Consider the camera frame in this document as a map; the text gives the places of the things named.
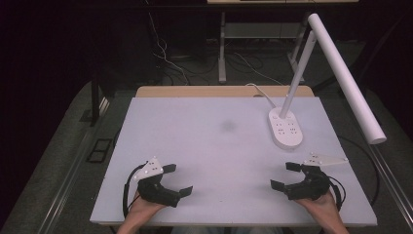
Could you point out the person's left hand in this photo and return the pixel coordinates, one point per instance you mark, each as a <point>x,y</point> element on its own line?
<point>141,209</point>

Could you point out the white table mat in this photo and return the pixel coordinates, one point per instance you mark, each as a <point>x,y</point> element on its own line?
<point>220,152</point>

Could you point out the white desk lamp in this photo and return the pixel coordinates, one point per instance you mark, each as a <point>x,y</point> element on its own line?
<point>285,130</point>

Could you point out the grey metal desk frame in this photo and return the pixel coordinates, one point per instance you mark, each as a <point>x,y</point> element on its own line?
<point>222,55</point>

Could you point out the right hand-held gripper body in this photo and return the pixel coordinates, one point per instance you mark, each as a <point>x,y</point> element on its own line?
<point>310,188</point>

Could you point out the wooden table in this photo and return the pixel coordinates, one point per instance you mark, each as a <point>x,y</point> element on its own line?
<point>201,91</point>

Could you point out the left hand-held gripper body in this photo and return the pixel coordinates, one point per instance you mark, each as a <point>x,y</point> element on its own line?
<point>152,190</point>

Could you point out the person's right hand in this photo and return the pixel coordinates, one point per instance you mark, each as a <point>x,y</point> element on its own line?
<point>321,208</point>

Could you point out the black upright post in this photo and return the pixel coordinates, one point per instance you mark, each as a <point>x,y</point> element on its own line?
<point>94,102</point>

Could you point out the aluminium rail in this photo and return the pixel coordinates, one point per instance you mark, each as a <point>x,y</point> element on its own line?
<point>66,185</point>
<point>391,180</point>

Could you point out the black rectangular floor frame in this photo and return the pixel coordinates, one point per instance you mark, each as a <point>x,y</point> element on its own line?
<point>99,150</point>

